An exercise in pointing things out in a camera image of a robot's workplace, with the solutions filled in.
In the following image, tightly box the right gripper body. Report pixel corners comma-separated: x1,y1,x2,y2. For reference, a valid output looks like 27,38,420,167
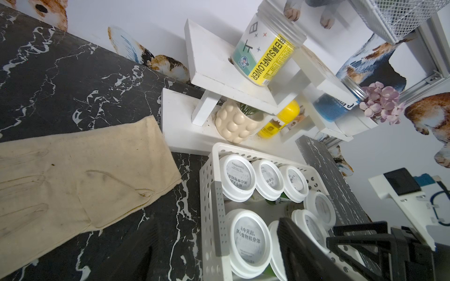
390,227,450,281

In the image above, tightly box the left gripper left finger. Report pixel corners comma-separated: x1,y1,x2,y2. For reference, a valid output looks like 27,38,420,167
277,218,350,281

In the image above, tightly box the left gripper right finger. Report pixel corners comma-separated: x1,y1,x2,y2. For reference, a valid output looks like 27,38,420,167
326,221,401,281

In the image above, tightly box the yogurt cup back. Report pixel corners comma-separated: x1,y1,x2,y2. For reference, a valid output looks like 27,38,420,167
219,154,256,203
226,209,273,279
280,165,309,203
252,159,285,201

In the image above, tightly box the white plastic basket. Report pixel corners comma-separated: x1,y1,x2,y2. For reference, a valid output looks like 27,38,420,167
199,142,373,281

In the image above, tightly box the pink flower pot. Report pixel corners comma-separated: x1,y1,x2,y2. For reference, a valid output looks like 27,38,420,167
359,81,405,125

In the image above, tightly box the blue white can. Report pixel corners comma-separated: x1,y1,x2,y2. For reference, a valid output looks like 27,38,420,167
313,76,368,122

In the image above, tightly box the yellow jar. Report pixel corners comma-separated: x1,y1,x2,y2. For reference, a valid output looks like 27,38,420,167
257,100,301,139

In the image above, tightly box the woven pot green plant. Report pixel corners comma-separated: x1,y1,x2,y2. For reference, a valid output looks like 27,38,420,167
215,99,267,144

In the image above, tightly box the white tiered shelf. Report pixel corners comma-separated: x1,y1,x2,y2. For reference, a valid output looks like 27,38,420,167
161,20,377,159

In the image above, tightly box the green yellow tin can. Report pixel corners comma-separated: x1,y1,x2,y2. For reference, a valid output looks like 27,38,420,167
231,1,307,87

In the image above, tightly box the beige work glove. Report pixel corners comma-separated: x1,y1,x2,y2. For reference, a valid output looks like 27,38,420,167
1,116,181,277

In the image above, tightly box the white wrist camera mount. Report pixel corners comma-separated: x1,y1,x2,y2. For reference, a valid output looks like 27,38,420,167
369,168,450,251

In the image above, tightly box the white wire wall basket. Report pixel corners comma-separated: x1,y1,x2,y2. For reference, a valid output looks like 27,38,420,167
349,0,450,44

